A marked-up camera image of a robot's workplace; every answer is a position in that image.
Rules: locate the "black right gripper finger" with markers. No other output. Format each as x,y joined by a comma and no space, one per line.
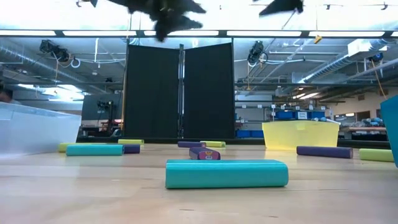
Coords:
286,6

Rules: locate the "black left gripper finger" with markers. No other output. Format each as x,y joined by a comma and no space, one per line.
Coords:
191,7
186,24

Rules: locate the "purple foam block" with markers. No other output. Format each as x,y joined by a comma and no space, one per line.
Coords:
133,149
323,152
189,144

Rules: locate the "green foam block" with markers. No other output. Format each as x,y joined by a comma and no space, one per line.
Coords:
130,142
214,144
376,155
62,147

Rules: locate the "purple block with pig face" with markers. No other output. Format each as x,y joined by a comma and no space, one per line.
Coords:
203,154

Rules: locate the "teal foam block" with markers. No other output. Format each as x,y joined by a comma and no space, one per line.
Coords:
227,174
93,150

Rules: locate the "yellow hanging tag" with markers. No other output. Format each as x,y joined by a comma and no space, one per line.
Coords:
317,39

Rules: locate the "metal partition pole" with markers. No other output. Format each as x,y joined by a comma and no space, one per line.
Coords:
181,93

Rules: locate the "black partition panel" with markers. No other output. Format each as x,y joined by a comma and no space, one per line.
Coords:
208,93
152,93

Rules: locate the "blue storage bins row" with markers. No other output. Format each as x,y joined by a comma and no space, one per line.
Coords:
284,115

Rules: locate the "blue floor crates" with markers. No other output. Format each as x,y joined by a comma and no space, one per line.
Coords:
248,134

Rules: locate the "yellow plastic bin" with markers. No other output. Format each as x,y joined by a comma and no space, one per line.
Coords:
300,135

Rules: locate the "blue plastic bin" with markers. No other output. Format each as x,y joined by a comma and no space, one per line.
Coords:
391,130

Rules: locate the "clear plastic bin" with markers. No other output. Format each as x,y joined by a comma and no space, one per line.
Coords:
37,133

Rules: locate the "person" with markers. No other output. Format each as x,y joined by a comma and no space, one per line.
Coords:
5,96

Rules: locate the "silver ventilation duct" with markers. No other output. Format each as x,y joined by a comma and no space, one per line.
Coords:
329,66

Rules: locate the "black table frame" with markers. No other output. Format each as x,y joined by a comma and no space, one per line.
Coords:
161,140

